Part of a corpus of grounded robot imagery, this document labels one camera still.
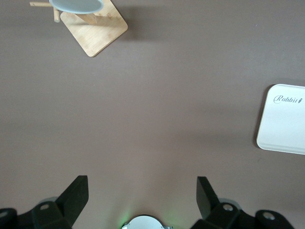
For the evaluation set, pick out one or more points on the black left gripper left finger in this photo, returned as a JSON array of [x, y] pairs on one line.
[[69, 205]]

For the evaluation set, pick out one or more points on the wooden mug stand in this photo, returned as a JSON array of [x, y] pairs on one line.
[[95, 35]]

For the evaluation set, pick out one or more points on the cream rectangular Rabbit tray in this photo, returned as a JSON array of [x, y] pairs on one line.
[[283, 124]]

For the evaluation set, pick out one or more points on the white smiley mug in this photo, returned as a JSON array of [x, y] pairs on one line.
[[76, 6]]

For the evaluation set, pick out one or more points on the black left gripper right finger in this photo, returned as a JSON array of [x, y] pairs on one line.
[[209, 207]]

